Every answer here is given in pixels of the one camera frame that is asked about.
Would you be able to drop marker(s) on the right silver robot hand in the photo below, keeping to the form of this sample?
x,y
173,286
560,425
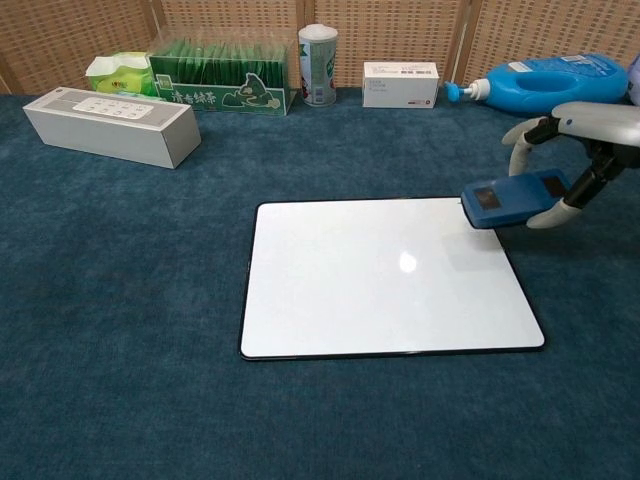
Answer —
x,y
605,122

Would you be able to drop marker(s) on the blue whiteboard eraser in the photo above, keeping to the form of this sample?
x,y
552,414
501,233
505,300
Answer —
x,y
520,200

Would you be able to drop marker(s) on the white dry-erase board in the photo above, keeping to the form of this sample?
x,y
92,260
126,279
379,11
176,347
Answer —
x,y
325,300

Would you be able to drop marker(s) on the blue pump detergent bottle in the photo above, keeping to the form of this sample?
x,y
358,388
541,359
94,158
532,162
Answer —
x,y
590,85

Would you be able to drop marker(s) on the pale blue tissue pack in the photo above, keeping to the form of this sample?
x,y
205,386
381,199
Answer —
x,y
635,85

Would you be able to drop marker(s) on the small white cardboard box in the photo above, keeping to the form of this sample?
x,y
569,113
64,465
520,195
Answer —
x,y
400,87

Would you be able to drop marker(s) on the woven bamboo folding screen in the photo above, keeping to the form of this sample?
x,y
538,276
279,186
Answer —
x,y
400,30

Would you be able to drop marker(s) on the cylindrical can with white lid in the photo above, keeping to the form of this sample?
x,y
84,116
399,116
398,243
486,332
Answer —
x,y
317,65

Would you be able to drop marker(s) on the clear green tea bag box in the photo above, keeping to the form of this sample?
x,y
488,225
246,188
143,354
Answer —
x,y
200,95

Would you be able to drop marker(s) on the green open tissue pack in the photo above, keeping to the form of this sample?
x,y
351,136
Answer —
x,y
120,80

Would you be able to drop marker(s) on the long white speaker box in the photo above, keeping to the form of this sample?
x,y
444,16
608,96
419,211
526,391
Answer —
x,y
100,135

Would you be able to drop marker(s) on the teal table carpet mat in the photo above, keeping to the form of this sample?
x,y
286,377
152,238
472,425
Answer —
x,y
100,300

